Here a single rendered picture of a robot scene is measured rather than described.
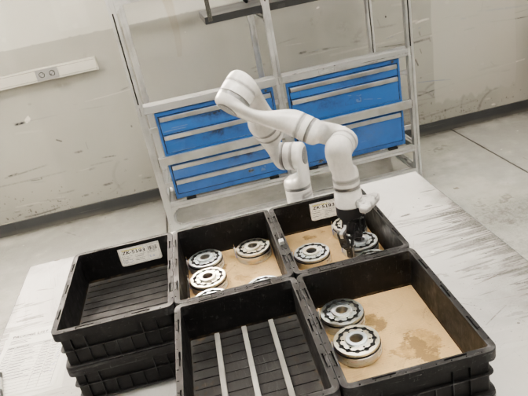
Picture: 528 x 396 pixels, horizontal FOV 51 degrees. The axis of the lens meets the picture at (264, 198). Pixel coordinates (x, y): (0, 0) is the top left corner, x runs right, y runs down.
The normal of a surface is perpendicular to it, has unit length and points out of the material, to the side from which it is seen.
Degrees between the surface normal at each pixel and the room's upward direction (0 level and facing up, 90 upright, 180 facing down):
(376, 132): 90
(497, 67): 90
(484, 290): 0
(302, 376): 0
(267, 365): 0
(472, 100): 90
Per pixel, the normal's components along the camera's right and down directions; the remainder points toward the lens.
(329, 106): 0.18, 0.39
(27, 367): -0.18, -0.89
